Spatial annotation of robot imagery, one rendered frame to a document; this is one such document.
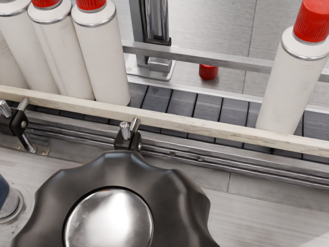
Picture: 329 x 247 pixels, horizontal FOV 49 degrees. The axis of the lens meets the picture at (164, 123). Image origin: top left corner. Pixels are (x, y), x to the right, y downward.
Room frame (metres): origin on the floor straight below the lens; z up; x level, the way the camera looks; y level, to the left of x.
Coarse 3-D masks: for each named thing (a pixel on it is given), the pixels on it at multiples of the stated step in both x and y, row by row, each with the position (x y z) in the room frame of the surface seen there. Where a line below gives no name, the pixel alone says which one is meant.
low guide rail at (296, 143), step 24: (0, 96) 0.35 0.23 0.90; (24, 96) 0.34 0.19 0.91; (48, 96) 0.33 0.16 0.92; (120, 120) 0.30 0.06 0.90; (144, 120) 0.29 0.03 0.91; (168, 120) 0.28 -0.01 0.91; (192, 120) 0.28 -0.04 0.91; (264, 144) 0.25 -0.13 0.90; (288, 144) 0.24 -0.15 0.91; (312, 144) 0.23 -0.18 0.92
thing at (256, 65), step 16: (128, 48) 0.37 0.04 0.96; (144, 48) 0.37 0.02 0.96; (160, 48) 0.37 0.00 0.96; (176, 48) 0.37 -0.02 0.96; (208, 64) 0.34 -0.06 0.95; (224, 64) 0.34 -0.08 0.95; (240, 64) 0.33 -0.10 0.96; (256, 64) 0.33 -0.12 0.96; (272, 64) 0.33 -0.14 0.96; (320, 80) 0.30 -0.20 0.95
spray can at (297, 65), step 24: (312, 0) 0.28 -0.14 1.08; (312, 24) 0.27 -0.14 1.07; (288, 48) 0.27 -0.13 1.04; (312, 48) 0.26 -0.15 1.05; (288, 72) 0.26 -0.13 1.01; (312, 72) 0.25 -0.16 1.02; (264, 96) 0.28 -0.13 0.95; (288, 96) 0.26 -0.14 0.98; (264, 120) 0.27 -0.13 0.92; (288, 120) 0.25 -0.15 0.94
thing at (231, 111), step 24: (144, 96) 0.36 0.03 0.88; (168, 96) 0.35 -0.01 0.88; (192, 96) 0.35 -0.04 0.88; (216, 96) 0.35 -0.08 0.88; (96, 120) 0.31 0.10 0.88; (216, 120) 0.30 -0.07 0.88; (240, 120) 0.30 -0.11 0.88; (312, 120) 0.29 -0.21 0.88; (216, 144) 0.27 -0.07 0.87; (240, 144) 0.26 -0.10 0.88
